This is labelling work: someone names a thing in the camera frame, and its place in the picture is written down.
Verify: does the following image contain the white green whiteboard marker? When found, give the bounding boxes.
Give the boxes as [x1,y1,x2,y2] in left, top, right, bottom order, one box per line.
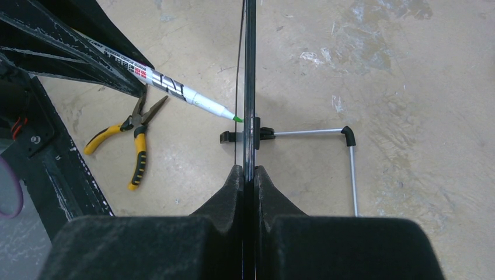
[80,33,243,123]

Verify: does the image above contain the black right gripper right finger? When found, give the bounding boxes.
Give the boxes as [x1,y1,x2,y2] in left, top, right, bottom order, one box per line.
[254,166,444,279]

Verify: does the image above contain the yellow-handled pliers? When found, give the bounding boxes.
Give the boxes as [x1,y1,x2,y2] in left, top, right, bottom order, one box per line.
[83,94,169,192]

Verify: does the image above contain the metal whiteboard stand bracket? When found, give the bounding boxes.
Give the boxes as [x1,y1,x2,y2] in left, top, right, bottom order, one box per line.
[219,116,360,218]

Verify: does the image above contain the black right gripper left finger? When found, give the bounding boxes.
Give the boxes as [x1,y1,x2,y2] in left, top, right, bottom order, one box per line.
[39,165,243,279]

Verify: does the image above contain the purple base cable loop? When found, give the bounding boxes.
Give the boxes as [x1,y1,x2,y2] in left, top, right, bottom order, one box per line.
[0,156,25,220]

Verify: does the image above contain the black aluminium base frame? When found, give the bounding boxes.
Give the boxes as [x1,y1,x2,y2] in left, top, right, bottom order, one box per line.
[0,73,115,280]

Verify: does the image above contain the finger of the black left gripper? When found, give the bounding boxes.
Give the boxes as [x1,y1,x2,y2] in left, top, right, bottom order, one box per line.
[1,10,147,97]
[39,0,154,68]

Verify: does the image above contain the black-framed whiteboard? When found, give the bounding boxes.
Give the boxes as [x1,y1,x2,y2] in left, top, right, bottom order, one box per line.
[235,1,257,183]

